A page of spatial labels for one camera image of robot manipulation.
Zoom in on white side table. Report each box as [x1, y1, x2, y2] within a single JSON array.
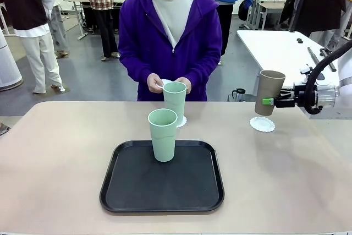
[[236, 30, 352, 120]]

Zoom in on white desk with grey legs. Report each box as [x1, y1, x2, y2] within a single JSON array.
[[247, 0, 287, 31]]

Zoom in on person in grey trousers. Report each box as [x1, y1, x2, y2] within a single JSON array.
[[41, 0, 69, 58]]

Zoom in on person's left forearm purple sleeve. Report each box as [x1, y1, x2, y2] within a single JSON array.
[[188, 50, 222, 84]]

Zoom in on person's left hand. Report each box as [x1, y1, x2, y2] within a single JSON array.
[[177, 76, 192, 94]]

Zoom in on brown tall cup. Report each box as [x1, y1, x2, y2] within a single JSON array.
[[254, 70, 287, 117]]

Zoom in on light green tall cup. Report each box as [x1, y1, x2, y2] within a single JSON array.
[[147, 108, 178, 163], [163, 81, 188, 127]]

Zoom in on person in purple hoodie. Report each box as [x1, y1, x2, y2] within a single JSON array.
[[118, 0, 223, 102]]

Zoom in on black plastic serving tray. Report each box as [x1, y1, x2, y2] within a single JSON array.
[[99, 140, 226, 214]]

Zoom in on white cylindrical appliance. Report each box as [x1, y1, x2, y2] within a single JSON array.
[[0, 29, 24, 91]]

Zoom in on thick black cable sleeve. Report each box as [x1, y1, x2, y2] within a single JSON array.
[[303, 42, 352, 116]]

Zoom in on person's right forearm purple sleeve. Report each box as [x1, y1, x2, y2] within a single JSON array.
[[118, 50, 153, 81]]

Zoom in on black metal bar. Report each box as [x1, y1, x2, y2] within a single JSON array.
[[320, 47, 337, 72], [307, 47, 321, 65]]

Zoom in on person's right hand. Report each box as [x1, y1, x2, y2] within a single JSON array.
[[147, 73, 165, 93]]

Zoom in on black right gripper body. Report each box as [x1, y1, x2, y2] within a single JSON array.
[[291, 82, 310, 108]]

